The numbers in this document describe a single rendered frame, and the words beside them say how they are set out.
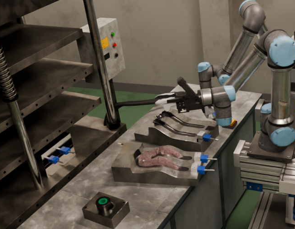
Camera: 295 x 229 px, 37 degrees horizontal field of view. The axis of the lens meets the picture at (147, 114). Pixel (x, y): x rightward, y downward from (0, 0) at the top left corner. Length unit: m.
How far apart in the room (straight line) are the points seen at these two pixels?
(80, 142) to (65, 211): 0.73
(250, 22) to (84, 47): 1.22
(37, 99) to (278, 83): 1.39
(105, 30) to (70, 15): 2.39
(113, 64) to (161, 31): 1.78
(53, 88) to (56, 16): 2.97
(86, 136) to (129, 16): 2.24
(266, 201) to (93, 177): 1.27
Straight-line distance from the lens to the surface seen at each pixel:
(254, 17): 2.52
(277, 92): 2.04
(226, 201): 3.27
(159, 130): 2.80
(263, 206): 3.23
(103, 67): 2.97
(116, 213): 2.31
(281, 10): 4.51
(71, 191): 2.64
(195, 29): 4.81
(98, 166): 2.80
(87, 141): 3.10
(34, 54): 2.65
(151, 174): 2.52
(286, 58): 1.95
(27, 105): 2.62
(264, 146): 2.33
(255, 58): 2.09
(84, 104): 3.03
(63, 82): 2.82
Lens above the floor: 2.37
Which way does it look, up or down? 29 degrees down
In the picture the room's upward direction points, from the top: 9 degrees counter-clockwise
